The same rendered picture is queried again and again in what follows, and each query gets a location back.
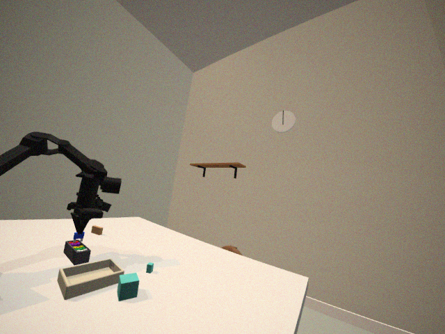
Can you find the tan rectangular tray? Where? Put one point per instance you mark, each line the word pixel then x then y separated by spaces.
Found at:
pixel 84 278

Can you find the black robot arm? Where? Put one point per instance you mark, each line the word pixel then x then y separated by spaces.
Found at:
pixel 93 173

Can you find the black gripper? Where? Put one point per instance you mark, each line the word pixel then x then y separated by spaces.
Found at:
pixel 84 209

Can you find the small brown block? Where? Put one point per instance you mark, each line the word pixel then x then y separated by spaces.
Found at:
pixel 97 230

